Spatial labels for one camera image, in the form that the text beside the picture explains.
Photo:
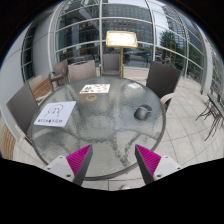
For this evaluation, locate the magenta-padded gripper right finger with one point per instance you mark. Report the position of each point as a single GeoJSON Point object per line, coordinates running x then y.
{"type": "Point", "coordinates": [148, 160]}

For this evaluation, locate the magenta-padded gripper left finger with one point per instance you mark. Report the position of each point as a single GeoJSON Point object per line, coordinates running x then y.
{"type": "Point", "coordinates": [78, 161]}

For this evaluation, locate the black computer mouse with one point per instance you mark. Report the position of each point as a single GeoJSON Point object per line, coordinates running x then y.
{"type": "Point", "coordinates": [142, 112]}

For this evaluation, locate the white printed mouse pad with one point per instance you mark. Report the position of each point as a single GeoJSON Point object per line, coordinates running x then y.
{"type": "Point", "coordinates": [55, 114]}

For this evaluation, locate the colourful picture sheet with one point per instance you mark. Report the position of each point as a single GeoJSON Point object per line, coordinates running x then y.
{"type": "Point", "coordinates": [95, 88]}

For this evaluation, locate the dark grey wicker chair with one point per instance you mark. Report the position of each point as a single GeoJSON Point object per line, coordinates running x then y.
{"type": "Point", "coordinates": [163, 80]}
{"type": "Point", "coordinates": [22, 106]}

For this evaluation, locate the wooden slat bench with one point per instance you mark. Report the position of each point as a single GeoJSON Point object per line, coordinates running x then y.
{"type": "Point", "coordinates": [41, 88]}

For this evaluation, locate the metal-framed glass side table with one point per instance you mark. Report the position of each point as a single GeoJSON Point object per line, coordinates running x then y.
{"type": "Point", "coordinates": [215, 106]}

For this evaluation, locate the brown wicker armchair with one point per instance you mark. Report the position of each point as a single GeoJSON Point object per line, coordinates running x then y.
{"type": "Point", "coordinates": [110, 64]}
{"type": "Point", "coordinates": [81, 70]}
{"type": "Point", "coordinates": [60, 71]}

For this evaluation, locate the gold menu stand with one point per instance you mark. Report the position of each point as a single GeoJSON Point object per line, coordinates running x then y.
{"type": "Point", "coordinates": [121, 39]}

